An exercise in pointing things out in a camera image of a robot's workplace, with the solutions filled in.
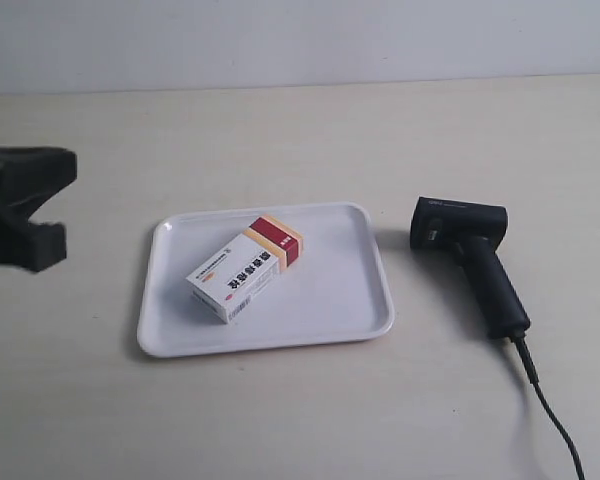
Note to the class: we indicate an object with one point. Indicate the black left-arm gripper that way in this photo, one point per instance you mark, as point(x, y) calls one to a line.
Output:
point(29, 177)

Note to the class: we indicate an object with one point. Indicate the black barcode scanner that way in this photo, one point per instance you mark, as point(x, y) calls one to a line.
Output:
point(471, 233)

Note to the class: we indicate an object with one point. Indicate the white red medicine box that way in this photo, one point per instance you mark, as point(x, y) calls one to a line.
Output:
point(233, 276)

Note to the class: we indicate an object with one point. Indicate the white plastic tray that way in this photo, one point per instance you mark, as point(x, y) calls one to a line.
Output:
point(335, 292)

